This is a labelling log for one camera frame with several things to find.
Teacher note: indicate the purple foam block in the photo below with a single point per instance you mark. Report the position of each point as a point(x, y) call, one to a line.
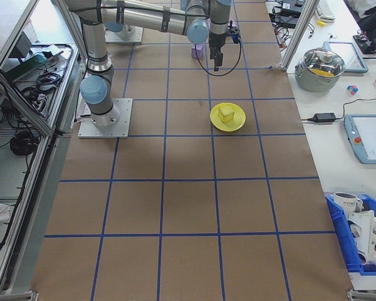
point(198, 51)

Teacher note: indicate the yellow foam block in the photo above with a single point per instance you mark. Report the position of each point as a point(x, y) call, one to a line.
point(226, 114)

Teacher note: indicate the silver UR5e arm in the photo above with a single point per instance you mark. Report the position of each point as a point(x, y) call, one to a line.
point(128, 31)
point(94, 40)

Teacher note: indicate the yellow plastic plate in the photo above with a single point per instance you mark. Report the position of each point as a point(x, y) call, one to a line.
point(238, 123)

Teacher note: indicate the large black power brick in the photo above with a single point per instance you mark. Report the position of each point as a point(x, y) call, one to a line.
point(287, 21)

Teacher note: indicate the stainless steel pot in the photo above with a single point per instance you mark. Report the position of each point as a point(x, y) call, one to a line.
point(316, 81)

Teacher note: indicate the glass pot lid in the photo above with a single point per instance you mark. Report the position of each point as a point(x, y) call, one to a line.
point(319, 59)

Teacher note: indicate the small yellow block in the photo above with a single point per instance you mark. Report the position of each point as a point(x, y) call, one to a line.
point(321, 23)

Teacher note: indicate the yellow plastic object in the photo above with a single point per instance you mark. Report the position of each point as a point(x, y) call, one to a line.
point(324, 72)

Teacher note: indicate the white keyboard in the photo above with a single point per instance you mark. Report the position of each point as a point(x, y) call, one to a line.
point(326, 11)

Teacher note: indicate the small black power adapter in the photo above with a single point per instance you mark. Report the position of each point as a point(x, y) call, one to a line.
point(325, 117)

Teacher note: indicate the pink cyan white toy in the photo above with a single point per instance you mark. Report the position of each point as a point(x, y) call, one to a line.
point(351, 89)

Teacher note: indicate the blue robot teach pendant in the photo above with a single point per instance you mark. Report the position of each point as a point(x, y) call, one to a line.
point(360, 64)
point(373, 141)

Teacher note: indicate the green circuit board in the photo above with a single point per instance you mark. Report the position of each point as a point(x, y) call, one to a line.
point(34, 61)

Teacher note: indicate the white power strip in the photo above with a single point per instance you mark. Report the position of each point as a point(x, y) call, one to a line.
point(39, 100)

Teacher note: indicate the white printed mug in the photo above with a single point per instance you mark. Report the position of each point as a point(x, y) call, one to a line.
point(344, 203)

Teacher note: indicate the gray electronics box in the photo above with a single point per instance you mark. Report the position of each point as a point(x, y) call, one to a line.
point(20, 45)

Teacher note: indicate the blue plastic bin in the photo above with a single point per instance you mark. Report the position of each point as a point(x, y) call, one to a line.
point(341, 244)

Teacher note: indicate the aluminium profile foot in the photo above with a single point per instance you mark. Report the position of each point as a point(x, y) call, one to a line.
point(369, 295)
point(18, 296)

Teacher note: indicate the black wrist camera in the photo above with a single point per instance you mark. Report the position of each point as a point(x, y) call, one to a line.
point(235, 32)

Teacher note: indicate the white square base plate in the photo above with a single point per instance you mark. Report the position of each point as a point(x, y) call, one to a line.
point(125, 125)
point(138, 36)

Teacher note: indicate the aluminium profile post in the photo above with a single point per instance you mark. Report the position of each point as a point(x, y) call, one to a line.
point(296, 34)

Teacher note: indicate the V-shaped aluminium bar frame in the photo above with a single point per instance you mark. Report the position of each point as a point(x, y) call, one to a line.
point(50, 131)

